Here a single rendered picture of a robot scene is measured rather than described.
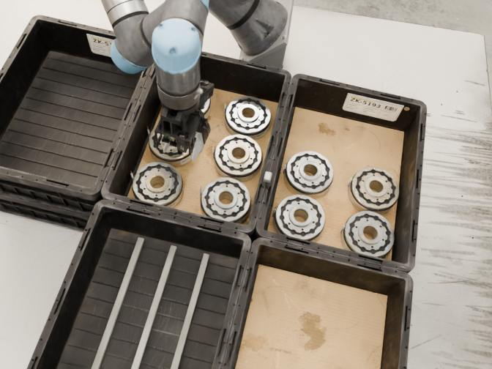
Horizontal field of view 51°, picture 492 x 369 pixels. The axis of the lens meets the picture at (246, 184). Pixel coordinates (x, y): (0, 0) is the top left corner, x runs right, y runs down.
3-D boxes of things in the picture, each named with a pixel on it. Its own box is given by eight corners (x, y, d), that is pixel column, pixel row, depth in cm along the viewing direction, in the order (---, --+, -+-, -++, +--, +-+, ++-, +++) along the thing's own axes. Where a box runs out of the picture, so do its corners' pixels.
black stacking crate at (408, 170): (286, 105, 124) (293, 74, 114) (408, 132, 123) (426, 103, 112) (250, 256, 105) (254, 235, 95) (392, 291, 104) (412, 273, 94)
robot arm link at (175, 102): (165, 58, 91) (209, 70, 91) (168, 75, 95) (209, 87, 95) (149, 90, 88) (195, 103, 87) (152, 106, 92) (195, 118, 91)
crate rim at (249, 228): (162, 49, 117) (162, 42, 115) (291, 78, 116) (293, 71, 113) (99, 202, 98) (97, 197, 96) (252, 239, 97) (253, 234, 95)
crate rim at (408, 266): (291, 78, 116) (293, 71, 113) (424, 108, 114) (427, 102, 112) (252, 239, 97) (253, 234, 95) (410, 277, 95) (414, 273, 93)
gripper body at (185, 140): (155, 146, 102) (149, 110, 91) (170, 113, 106) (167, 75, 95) (192, 157, 101) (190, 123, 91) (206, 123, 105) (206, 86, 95)
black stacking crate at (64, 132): (48, 50, 127) (35, 15, 117) (165, 77, 125) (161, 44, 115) (-28, 188, 108) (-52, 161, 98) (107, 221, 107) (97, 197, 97)
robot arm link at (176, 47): (204, 15, 82) (197, 56, 78) (204, 61, 92) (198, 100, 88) (154, 9, 82) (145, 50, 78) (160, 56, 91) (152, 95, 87)
